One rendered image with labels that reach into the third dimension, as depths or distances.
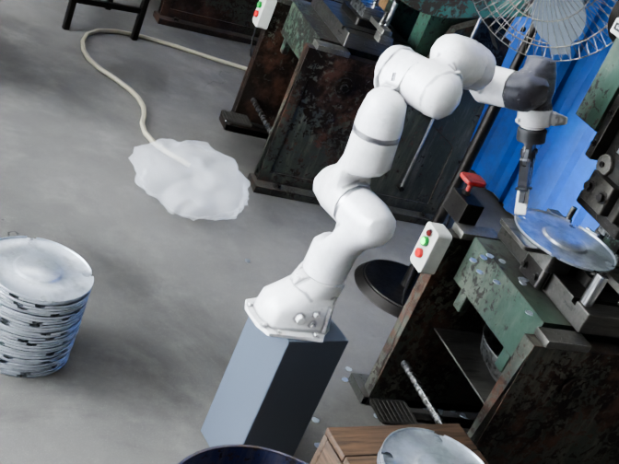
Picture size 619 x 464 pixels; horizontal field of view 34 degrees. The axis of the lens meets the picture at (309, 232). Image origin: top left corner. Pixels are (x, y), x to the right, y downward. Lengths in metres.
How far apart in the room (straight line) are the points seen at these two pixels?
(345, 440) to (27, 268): 0.94
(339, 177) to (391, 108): 0.22
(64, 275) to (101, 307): 0.39
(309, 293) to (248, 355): 0.26
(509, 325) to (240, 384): 0.71
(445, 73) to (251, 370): 0.88
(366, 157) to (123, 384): 1.00
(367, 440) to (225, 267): 1.27
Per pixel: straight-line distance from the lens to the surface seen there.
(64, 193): 3.64
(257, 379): 2.55
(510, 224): 2.71
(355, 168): 2.29
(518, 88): 2.57
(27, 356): 2.74
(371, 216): 2.29
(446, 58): 2.31
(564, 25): 3.37
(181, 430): 2.78
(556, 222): 2.87
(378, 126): 2.24
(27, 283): 2.69
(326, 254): 2.39
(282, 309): 2.42
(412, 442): 2.45
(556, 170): 4.75
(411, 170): 4.38
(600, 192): 2.73
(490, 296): 2.81
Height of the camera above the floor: 1.74
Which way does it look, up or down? 26 degrees down
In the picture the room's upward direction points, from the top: 23 degrees clockwise
